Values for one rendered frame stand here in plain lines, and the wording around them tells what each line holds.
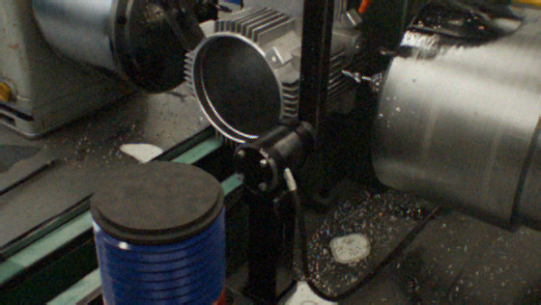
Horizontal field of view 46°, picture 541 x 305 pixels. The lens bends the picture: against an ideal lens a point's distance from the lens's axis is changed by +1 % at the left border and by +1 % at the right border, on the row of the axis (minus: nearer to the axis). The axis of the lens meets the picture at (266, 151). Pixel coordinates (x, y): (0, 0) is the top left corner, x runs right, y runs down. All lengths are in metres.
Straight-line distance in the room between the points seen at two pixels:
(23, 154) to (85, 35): 0.28
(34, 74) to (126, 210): 0.90
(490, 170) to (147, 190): 0.46
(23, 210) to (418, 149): 0.61
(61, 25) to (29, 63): 0.14
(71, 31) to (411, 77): 0.55
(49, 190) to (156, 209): 0.80
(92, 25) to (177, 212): 0.73
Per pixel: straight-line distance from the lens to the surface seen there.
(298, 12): 0.85
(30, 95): 1.18
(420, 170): 0.72
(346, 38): 0.89
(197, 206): 0.28
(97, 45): 0.99
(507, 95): 0.67
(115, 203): 0.29
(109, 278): 0.30
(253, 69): 0.99
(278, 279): 0.79
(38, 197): 1.06
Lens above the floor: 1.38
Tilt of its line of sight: 31 degrees down
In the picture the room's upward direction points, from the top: 2 degrees clockwise
